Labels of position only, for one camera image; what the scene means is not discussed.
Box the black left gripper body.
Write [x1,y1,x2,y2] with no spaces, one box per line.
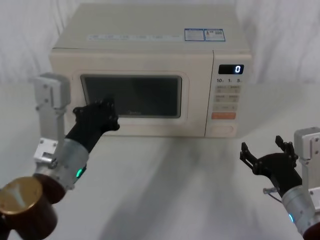
[64,107,113,154]

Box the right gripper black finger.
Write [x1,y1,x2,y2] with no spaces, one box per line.
[239,141,261,176]
[274,135,299,161]

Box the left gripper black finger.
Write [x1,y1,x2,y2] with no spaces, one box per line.
[72,97,109,116]
[105,97,121,131]

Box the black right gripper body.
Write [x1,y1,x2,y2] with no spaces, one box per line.
[252,151,304,199]

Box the white table cloth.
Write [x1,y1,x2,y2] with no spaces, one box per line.
[0,79,320,240]

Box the cream microwave oven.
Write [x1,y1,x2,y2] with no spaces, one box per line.
[48,3,254,139]

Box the white curtain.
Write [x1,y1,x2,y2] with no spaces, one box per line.
[0,0,320,86]

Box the thin dark cable silver plug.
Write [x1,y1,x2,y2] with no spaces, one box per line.
[262,186,285,204]

